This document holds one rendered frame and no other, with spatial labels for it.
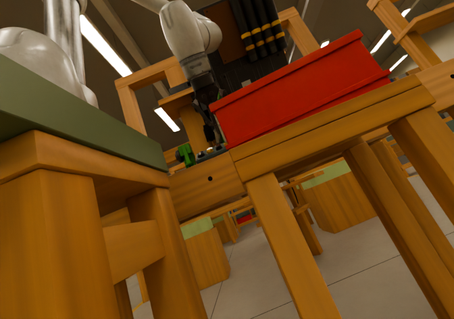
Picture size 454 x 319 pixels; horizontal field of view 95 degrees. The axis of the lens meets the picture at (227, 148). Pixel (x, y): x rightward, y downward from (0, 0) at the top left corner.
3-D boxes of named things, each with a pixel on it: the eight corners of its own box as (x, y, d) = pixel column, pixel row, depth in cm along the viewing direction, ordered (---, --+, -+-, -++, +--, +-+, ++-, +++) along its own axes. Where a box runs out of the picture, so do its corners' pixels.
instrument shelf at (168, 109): (286, 53, 136) (283, 48, 137) (159, 105, 136) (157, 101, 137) (280, 76, 160) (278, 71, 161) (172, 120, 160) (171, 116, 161)
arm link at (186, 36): (198, 51, 59) (216, 49, 70) (173, -11, 54) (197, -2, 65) (169, 65, 64) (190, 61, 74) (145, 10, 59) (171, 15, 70)
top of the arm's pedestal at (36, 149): (38, 163, 19) (33, 126, 20) (-258, 290, 20) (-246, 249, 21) (171, 188, 50) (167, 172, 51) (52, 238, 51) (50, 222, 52)
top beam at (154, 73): (299, 13, 157) (294, 5, 160) (116, 90, 157) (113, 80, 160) (296, 23, 166) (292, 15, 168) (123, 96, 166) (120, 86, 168)
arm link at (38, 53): (-64, 115, 30) (-64, 3, 35) (15, 156, 46) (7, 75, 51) (70, 98, 36) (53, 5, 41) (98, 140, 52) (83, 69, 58)
